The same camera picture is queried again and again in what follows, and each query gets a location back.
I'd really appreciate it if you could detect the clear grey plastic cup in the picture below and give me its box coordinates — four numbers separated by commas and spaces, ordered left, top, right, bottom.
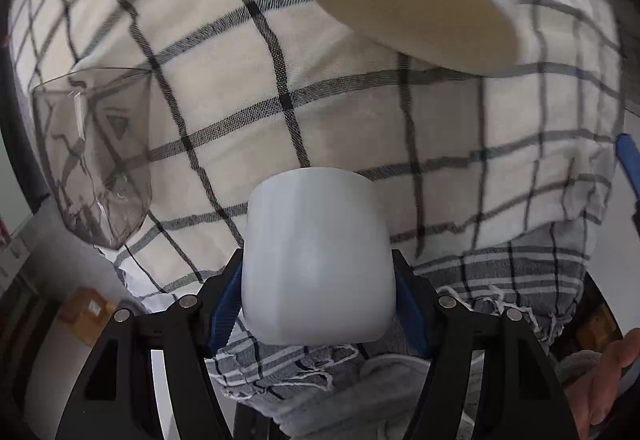
31, 66, 154, 251

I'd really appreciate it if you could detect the plain grey cloth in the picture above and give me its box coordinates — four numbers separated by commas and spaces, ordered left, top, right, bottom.
274, 352, 502, 440

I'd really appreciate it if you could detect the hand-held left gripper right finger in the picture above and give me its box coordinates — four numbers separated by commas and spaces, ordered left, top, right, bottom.
391, 249, 581, 440

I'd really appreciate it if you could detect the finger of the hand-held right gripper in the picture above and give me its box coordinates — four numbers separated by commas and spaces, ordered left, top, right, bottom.
614, 132, 640, 241

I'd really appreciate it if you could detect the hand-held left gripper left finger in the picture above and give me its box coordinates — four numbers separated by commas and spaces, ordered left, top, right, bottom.
55, 248, 245, 440

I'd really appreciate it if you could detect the brown cardboard box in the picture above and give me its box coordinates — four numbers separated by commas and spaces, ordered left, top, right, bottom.
56, 287, 119, 347

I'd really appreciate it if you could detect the grey striped fringed cloth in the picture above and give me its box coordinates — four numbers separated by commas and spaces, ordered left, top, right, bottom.
114, 219, 602, 402

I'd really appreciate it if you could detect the plain white cup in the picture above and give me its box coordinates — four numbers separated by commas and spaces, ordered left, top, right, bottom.
240, 167, 397, 346

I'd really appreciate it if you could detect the white black checked cloth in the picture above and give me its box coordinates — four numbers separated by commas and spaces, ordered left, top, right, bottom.
7, 0, 627, 301

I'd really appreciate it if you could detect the person's right hand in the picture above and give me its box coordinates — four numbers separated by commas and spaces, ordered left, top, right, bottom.
569, 327, 640, 428

